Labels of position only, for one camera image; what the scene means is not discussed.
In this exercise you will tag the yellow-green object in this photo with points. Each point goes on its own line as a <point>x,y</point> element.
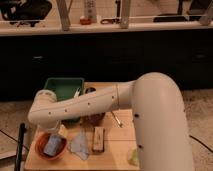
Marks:
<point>132,157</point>

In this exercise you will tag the black stand pole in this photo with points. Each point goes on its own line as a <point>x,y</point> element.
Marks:
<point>19,149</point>

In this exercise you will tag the white utensil in bin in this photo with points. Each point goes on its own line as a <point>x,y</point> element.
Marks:
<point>77,93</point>

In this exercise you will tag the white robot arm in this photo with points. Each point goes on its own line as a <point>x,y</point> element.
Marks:
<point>158,110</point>

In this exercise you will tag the small red dish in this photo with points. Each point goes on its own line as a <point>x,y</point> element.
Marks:
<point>85,21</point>

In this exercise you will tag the blue-grey sponge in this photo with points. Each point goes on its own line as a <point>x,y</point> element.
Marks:
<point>52,145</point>

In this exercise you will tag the green plastic bin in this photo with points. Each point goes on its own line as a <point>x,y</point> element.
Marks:
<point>64,88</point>

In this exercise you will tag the dark brown bowl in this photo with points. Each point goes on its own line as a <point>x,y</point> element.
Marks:
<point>95,119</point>

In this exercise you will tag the red bowl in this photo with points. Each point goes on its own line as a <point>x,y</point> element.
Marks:
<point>40,144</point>

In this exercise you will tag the black office chair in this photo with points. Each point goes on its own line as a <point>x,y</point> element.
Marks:
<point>30,12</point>

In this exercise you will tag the crumpled white cloth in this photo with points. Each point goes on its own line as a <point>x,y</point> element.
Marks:
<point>79,146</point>

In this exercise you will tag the metal spoon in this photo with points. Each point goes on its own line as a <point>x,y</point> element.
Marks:
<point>117,119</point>

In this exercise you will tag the wooden block brush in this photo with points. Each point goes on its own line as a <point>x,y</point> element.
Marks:
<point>98,139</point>

